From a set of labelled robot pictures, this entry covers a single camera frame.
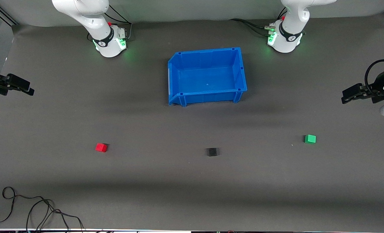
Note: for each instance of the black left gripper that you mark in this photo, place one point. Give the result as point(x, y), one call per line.
point(375, 90)

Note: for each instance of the green cube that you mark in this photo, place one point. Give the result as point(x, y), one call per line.
point(310, 139)

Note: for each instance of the aluminium frame rail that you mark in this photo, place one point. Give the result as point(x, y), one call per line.
point(3, 16)

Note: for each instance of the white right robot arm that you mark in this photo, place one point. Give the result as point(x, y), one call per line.
point(109, 48)

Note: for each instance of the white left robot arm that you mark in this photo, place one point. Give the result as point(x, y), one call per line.
point(285, 45)

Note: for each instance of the dark grey table mat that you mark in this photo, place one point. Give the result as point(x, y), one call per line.
point(146, 181)

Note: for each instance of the blue plastic storage bin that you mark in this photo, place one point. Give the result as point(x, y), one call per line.
point(208, 81)

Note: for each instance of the red cube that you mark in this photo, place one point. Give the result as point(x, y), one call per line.
point(101, 148)

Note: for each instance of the black cube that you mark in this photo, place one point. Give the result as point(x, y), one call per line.
point(212, 151)

